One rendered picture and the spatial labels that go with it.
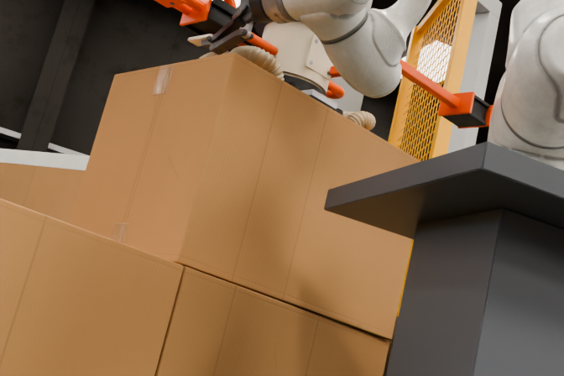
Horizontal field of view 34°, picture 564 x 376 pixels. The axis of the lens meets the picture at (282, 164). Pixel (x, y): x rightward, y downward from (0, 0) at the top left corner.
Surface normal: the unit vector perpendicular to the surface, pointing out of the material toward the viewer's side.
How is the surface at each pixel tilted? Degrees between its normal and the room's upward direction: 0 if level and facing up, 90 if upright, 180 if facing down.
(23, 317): 90
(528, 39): 88
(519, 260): 90
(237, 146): 90
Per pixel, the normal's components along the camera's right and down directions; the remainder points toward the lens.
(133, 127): -0.69, -0.35
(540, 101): -0.61, 0.67
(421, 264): -0.90, -0.31
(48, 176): -0.47, -0.34
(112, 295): 0.71, -0.02
